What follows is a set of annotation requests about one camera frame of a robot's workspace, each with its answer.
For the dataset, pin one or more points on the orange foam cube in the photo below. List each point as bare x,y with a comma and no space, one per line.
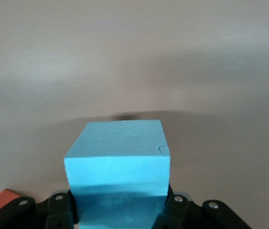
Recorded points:
0,199

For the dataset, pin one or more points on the blue foam cube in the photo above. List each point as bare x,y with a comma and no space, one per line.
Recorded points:
117,155

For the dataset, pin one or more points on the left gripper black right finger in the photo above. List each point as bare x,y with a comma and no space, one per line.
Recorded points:
172,210

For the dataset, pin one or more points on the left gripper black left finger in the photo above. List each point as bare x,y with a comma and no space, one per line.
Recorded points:
60,210

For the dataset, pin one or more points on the brown table cover sheet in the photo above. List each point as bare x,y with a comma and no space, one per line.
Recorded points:
124,59

